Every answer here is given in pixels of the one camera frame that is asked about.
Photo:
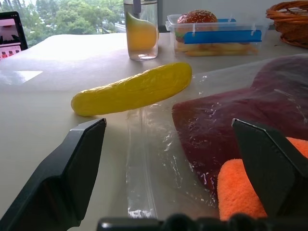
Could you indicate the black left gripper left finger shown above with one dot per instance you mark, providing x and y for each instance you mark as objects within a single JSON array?
[{"x": 60, "y": 173}]

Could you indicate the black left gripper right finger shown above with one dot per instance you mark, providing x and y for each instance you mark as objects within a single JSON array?
[{"x": 272, "y": 168}]

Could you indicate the dark red cloth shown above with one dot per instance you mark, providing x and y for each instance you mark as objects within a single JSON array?
[{"x": 216, "y": 125}]

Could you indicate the orange fuzzy cloth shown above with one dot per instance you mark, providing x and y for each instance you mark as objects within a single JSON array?
[{"x": 237, "y": 190}]

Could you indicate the clear zip plastic bag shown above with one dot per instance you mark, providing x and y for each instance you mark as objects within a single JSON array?
[{"x": 158, "y": 154}]

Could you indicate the yellow wrapped banana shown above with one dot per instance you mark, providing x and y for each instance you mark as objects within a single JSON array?
[{"x": 130, "y": 92}]

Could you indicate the toy french fries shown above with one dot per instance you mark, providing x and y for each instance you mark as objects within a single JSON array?
[{"x": 221, "y": 49}]

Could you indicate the clear plastic lunch box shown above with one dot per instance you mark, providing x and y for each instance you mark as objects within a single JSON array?
[{"x": 216, "y": 36}]

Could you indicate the black tablet screen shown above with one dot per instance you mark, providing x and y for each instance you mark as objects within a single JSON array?
[{"x": 10, "y": 36}]

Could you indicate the brown wicker basket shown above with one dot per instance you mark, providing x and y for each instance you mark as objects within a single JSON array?
[{"x": 290, "y": 21}]

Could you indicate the yellow-green mango toy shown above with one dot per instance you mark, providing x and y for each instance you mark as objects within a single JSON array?
[{"x": 140, "y": 33}]

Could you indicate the toy hamburger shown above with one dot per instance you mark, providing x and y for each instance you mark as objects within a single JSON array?
[{"x": 196, "y": 21}]

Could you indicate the clear glass water bottle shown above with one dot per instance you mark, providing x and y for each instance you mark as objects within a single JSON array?
[{"x": 142, "y": 29}]

